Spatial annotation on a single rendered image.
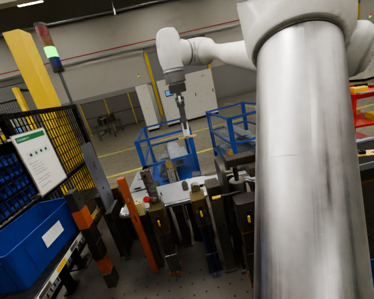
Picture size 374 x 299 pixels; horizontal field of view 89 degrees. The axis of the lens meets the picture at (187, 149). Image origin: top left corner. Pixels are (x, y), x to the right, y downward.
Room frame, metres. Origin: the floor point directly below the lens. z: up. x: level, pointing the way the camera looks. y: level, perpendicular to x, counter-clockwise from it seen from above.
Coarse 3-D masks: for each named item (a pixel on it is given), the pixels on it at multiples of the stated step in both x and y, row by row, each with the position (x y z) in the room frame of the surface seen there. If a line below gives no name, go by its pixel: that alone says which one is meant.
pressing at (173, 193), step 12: (180, 180) 0.98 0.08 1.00; (192, 180) 0.93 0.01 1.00; (252, 180) 0.78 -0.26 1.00; (144, 192) 0.94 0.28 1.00; (168, 192) 0.87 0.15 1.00; (180, 192) 0.84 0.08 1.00; (204, 192) 0.79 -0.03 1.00; (144, 204) 0.81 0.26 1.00; (168, 204) 0.76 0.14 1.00; (180, 204) 0.76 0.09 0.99; (120, 216) 0.77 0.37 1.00
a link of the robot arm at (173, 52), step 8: (160, 32) 0.85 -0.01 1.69; (168, 32) 0.84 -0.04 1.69; (176, 32) 0.86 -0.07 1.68; (160, 40) 0.84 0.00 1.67; (168, 40) 0.83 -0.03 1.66; (176, 40) 0.84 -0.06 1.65; (184, 40) 0.88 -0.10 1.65; (160, 48) 0.84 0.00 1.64; (168, 48) 0.83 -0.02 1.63; (176, 48) 0.84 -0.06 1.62; (184, 48) 0.86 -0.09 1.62; (160, 56) 0.85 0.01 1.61; (168, 56) 0.83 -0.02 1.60; (176, 56) 0.84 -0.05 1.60; (184, 56) 0.86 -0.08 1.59; (160, 64) 0.87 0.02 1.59; (168, 64) 0.84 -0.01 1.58; (176, 64) 0.84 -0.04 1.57; (184, 64) 0.88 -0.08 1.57
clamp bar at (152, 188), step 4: (144, 168) 0.73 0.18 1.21; (148, 168) 0.70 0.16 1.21; (140, 172) 0.69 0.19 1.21; (144, 172) 0.69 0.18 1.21; (148, 172) 0.69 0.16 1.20; (144, 176) 0.67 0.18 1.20; (148, 176) 0.69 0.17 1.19; (144, 180) 0.69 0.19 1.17; (148, 180) 0.69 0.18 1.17; (152, 180) 0.70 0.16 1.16; (144, 184) 0.70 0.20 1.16; (148, 184) 0.70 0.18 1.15; (152, 184) 0.70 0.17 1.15; (148, 188) 0.70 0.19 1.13; (152, 188) 0.70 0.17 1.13; (156, 188) 0.72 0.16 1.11; (148, 192) 0.70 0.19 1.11; (152, 192) 0.70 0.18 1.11; (156, 192) 0.70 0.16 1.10; (152, 196) 0.71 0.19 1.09; (156, 196) 0.71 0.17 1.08
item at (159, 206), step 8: (152, 208) 0.68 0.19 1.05; (160, 208) 0.67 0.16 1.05; (152, 216) 0.66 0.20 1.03; (160, 216) 0.66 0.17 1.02; (160, 224) 0.66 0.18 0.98; (168, 224) 0.68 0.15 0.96; (160, 232) 0.66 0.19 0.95; (168, 232) 0.66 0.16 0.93; (160, 240) 0.67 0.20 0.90; (168, 240) 0.67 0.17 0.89; (168, 248) 0.67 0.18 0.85; (176, 248) 0.70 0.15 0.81; (168, 256) 0.67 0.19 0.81; (176, 256) 0.67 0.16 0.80; (168, 264) 0.67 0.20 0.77; (176, 264) 0.67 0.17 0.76; (176, 272) 0.66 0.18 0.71; (176, 280) 0.64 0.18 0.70
